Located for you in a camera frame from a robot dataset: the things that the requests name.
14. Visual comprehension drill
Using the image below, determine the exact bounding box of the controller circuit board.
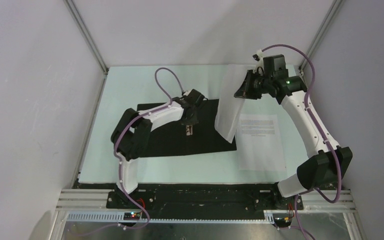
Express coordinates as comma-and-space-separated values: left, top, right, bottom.
273, 216, 294, 229
123, 212, 142, 221

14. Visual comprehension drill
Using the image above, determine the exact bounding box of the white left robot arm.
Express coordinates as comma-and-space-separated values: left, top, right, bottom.
110, 89, 207, 208

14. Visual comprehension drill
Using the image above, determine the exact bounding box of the white paper stack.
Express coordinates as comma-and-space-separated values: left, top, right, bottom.
214, 64, 253, 144

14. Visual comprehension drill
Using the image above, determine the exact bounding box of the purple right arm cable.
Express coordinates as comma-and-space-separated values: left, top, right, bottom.
260, 43, 344, 240

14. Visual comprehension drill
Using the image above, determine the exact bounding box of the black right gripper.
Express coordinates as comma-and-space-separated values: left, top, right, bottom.
234, 70, 272, 101

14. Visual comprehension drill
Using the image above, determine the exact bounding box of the right controller circuit board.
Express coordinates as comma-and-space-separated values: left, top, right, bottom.
273, 216, 294, 229

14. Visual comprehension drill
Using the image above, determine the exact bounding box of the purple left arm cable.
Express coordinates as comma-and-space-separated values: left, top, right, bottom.
113, 67, 185, 231

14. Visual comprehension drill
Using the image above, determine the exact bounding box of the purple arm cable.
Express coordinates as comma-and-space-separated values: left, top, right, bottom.
260, 43, 344, 240
113, 67, 185, 231

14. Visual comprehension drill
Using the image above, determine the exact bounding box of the left aluminium frame post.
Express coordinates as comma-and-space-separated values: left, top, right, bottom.
63, 0, 109, 75

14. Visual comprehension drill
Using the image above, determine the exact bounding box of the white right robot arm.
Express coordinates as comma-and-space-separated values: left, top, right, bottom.
234, 53, 353, 209

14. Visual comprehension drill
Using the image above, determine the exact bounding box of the left controller circuit board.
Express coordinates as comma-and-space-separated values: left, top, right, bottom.
123, 212, 142, 221

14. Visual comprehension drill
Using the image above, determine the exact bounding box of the printed white paper sheet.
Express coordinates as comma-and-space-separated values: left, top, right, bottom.
235, 114, 286, 172

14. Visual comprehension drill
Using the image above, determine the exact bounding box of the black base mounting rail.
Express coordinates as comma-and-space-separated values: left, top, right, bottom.
72, 181, 339, 221

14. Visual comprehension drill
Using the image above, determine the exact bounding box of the beige black file folder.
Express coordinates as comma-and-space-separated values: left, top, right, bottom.
141, 99, 237, 158

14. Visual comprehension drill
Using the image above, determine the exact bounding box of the right aluminium frame post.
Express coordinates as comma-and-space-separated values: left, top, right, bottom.
306, 0, 346, 60

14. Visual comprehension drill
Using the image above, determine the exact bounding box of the aluminium frame post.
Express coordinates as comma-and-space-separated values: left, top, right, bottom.
306, 0, 346, 60
63, 0, 109, 75

